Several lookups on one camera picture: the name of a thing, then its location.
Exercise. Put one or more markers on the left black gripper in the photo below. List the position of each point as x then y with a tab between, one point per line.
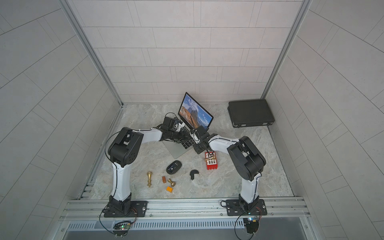
182	135

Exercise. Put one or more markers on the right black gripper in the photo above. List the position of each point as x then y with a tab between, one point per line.
195	147

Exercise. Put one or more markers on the silver laptop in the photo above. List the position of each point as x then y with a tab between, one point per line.
193	115

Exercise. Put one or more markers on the black mouse battery cover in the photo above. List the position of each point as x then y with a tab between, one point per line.
193	173

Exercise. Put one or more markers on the black wireless mouse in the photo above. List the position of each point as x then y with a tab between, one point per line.
174	167

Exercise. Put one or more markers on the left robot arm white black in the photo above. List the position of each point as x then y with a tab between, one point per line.
124	150

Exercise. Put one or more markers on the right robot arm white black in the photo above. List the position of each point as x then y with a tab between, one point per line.
246	157

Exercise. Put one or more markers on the tall gold chess piece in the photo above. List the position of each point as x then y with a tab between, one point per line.
149	174

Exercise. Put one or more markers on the small gold chess pawn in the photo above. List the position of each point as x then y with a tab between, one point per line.
172	183

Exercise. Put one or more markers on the orange wooden cube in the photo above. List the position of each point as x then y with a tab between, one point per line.
169	189

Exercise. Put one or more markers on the black flat case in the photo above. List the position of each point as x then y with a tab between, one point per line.
250	113

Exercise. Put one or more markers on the right green circuit board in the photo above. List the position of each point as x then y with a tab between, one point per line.
251	225

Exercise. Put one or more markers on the green circuit board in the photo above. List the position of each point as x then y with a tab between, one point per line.
121	229
251	225

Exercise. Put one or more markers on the left green circuit board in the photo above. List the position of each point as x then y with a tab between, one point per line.
121	229

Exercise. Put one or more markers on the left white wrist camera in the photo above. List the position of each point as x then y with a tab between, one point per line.
177	125

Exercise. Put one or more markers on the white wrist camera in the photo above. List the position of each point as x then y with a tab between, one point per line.
196	137
177	125

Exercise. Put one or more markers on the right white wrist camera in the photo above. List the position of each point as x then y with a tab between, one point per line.
196	137

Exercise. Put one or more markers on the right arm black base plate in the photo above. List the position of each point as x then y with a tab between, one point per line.
239	207

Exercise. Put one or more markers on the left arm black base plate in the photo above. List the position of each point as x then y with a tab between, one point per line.
125	209

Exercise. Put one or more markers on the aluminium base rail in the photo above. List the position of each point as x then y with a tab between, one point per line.
183	214

